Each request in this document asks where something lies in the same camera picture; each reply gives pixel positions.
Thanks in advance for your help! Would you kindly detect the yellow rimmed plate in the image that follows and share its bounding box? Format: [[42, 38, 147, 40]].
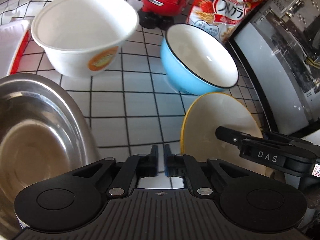
[[180, 91, 286, 183]]

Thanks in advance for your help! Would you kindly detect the stainless steel bowl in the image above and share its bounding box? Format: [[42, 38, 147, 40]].
[[1, 73, 99, 239]]

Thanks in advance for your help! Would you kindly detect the blue ceramic bowl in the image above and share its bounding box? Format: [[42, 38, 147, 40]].
[[160, 23, 239, 95]]

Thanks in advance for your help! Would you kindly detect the white paper noodle bowl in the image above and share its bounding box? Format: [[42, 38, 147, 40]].
[[31, 0, 139, 77]]

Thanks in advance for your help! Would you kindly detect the red white rectangular container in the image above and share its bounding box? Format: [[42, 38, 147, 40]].
[[0, 20, 30, 78]]

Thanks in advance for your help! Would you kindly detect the white grid tablecloth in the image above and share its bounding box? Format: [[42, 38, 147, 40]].
[[1, 0, 196, 161]]

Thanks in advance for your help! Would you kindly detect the red granola bag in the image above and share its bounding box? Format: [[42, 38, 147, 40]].
[[187, 0, 264, 43]]

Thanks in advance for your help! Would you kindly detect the red robot figurine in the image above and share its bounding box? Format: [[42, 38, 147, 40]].
[[138, 0, 189, 30]]

